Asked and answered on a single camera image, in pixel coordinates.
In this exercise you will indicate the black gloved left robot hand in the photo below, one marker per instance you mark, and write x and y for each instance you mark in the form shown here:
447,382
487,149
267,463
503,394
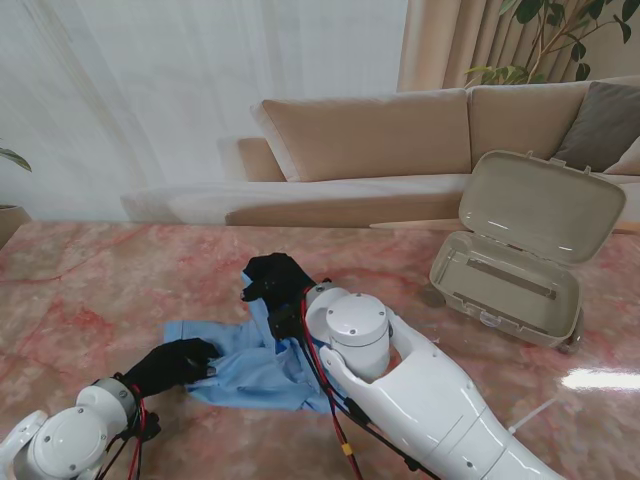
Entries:
170,365

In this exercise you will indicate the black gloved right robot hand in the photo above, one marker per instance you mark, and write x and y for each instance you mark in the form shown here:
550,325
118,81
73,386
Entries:
280,280

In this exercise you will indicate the light blue shirt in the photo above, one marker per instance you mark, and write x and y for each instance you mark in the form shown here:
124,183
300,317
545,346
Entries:
255,375

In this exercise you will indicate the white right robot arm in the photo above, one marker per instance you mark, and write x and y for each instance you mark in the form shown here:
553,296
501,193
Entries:
425,400

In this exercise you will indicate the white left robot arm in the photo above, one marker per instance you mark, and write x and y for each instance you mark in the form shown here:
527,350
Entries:
65,440

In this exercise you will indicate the beige hard-shell suitcase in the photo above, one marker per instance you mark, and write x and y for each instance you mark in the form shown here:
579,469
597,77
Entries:
540,210

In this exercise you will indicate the beige fabric sofa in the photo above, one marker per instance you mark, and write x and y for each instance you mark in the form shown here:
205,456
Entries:
370,135

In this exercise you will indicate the white sheer curtain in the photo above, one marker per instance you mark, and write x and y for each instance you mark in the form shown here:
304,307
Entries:
175,100

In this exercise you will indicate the potted plant with variegated leaves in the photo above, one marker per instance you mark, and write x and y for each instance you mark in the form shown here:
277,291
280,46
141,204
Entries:
10,220

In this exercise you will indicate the white zip tie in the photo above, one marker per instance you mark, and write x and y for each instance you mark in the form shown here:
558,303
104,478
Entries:
530,417

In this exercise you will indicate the beige curtain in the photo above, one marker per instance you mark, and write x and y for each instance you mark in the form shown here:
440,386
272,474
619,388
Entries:
450,45

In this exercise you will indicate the grey sofa cushion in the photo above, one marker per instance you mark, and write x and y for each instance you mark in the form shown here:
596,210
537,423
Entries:
600,125

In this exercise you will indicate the cream sofa cushion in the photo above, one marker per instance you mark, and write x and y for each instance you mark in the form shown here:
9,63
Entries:
627,162

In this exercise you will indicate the tall green leafy plant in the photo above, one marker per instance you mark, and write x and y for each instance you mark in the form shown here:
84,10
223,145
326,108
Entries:
545,12

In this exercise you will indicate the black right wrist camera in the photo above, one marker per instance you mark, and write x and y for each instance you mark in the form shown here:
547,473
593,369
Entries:
285,322

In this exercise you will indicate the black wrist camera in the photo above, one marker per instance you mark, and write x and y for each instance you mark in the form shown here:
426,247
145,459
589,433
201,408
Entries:
285,322
150,427

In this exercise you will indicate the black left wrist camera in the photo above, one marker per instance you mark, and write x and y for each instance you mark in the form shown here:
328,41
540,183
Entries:
150,427

